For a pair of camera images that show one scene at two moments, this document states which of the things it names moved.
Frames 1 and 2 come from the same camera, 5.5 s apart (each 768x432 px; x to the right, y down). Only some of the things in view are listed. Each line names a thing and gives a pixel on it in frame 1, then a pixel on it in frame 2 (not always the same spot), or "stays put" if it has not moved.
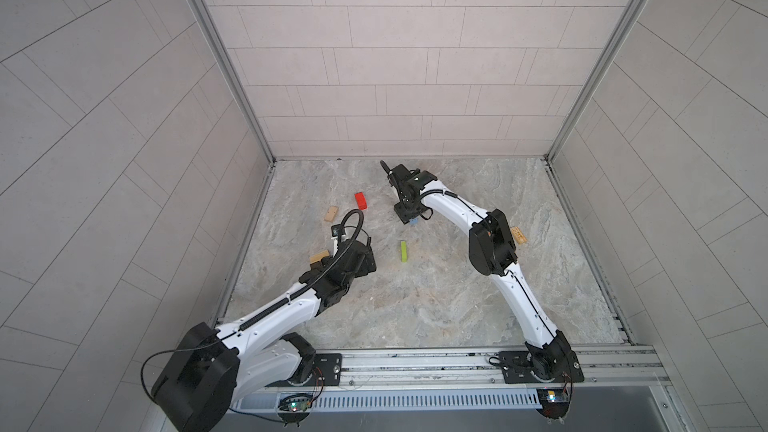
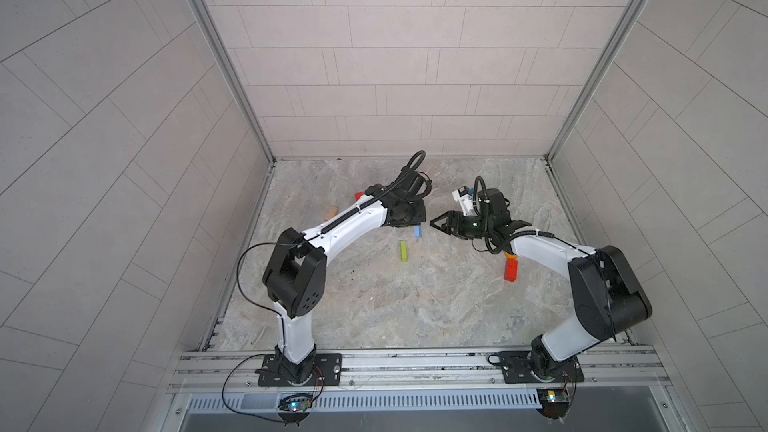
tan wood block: [331, 213] stays put
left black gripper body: [360, 270] -> [409, 214]
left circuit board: [295, 408] stays put
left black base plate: [326, 371] stays put
